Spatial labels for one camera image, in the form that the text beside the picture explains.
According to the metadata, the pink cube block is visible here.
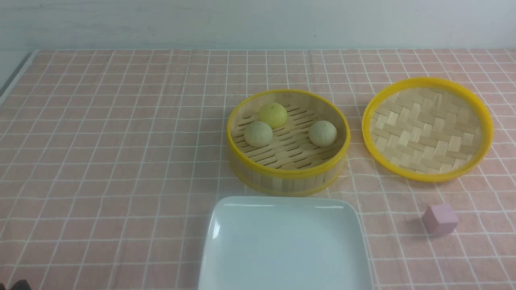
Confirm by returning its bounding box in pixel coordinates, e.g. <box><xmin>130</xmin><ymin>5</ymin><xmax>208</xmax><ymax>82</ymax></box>
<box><xmin>422</xmin><ymin>203</ymin><xmax>459</xmax><ymax>236</ymax></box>

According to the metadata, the yellow rimmed woven steamer lid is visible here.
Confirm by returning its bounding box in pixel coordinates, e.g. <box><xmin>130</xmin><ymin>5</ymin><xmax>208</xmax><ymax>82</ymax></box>
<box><xmin>362</xmin><ymin>77</ymin><xmax>494</xmax><ymax>183</ymax></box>

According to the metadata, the pale steamed bun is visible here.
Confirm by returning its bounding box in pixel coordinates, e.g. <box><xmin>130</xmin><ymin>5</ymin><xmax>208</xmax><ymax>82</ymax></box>
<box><xmin>244</xmin><ymin>121</ymin><xmax>273</xmax><ymax>147</ymax></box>
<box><xmin>308</xmin><ymin>120</ymin><xmax>337</xmax><ymax>147</ymax></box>

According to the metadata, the dark object bottom left corner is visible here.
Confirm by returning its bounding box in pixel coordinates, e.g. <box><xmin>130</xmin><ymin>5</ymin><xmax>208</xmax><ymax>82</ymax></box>
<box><xmin>10</xmin><ymin>280</ymin><xmax>32</xmax><ymax>290</ymax></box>

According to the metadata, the white square plate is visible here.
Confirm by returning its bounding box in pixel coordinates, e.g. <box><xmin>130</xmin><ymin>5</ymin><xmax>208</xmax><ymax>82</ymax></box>
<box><xmin>198</xmin><ymin>196</ymin><xmax>374</xmax><ymax>290</ymax></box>

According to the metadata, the pink checkered tablecloth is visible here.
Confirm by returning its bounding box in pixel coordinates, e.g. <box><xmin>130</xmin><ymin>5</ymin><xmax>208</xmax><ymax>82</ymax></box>
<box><xmin>0</xmin><ymin>49</ymin><xmax>516</xmax><ymax>290</ymax></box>

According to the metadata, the yellow rimmed bamboo steamer basket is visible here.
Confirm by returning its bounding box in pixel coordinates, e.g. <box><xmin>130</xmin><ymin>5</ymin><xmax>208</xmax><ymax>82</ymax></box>
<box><xmin>226</xmin><ymin>89</ymin><xmax>351</xmax><ymax>197</ymax></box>

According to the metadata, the yellow steamed bun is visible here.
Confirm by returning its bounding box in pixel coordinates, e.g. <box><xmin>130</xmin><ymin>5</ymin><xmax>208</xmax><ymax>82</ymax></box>
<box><xmin>258</xmin><ymin>103</ymin><xmax>288</xmax><ymax>129</ymax></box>

